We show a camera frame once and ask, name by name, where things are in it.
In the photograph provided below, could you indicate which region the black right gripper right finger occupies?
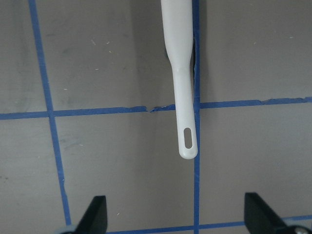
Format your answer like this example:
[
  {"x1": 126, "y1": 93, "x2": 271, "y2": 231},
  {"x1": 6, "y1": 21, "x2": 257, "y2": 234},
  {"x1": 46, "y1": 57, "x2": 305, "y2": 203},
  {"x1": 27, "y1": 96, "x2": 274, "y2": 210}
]
[{"x1": 244, "y1": 192, "x2": 312, "y2": 234}]

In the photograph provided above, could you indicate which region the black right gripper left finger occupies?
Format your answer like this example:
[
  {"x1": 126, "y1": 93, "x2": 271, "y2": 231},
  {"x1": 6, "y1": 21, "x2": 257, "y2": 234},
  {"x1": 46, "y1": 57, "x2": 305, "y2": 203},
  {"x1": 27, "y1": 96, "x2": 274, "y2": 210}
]
[{"x1": 55, "y1": 195, "x2": 108, "y2": 234}]

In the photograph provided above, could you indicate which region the beige hand brush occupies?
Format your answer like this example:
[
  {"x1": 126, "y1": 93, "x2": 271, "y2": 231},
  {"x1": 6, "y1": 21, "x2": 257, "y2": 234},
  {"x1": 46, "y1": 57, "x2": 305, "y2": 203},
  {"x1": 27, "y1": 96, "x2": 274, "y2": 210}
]
[{"x1": 161, "y1": 0, "x2": 197, "y2": 159}]

